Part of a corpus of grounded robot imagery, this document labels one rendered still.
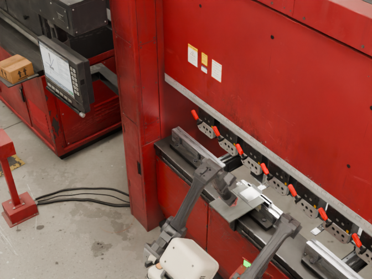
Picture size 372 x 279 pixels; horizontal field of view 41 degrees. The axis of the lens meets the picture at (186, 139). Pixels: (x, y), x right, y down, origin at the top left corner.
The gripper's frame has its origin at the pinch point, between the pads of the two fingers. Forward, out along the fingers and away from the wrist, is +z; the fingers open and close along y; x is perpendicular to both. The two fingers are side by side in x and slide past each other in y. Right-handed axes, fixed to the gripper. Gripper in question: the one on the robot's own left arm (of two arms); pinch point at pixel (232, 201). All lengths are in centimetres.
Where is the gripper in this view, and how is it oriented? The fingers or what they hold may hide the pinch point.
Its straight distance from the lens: 286.9
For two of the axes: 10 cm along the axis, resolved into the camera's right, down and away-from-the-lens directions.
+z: 4.0, 4.9, 7.8
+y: -6.1, -5.0, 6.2
